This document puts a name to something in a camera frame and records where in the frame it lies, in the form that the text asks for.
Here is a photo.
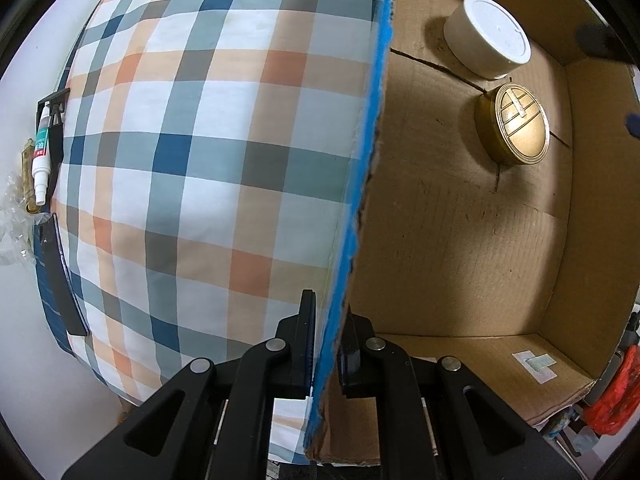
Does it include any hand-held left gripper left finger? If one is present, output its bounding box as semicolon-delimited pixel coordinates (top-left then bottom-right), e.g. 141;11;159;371
60;289;317;480

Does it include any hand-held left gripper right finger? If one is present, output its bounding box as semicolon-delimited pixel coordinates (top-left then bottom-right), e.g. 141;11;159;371
337;312;582;480

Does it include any brown cardboard box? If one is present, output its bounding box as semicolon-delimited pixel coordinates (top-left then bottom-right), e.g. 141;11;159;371
302;0;640;466

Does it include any white round container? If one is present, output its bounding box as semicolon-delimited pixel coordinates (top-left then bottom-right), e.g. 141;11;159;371
442;0;532;80

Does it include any gold round tin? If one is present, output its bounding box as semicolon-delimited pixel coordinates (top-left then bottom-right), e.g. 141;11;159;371
474;82;551;165

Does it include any plaid cloth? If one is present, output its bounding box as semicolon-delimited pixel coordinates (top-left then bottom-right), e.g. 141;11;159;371
32;0;390;466

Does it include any black flat strip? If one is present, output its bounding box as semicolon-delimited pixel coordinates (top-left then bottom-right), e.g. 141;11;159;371
37;212;90;338

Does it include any orange-red plastic item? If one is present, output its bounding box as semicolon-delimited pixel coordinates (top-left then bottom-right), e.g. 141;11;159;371
582;345;640;436

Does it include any clear plastic wrap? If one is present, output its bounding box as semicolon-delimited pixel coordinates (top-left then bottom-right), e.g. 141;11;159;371
0;170;38;266

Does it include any white glue tube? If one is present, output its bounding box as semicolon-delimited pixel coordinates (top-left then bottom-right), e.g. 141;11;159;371
31;102;55;206

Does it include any gold-coloured tube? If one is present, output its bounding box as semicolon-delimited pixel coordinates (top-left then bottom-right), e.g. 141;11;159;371
20;140;43;213

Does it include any black plastic holder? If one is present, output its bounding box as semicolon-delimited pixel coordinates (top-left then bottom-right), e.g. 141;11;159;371
36;89;71;128

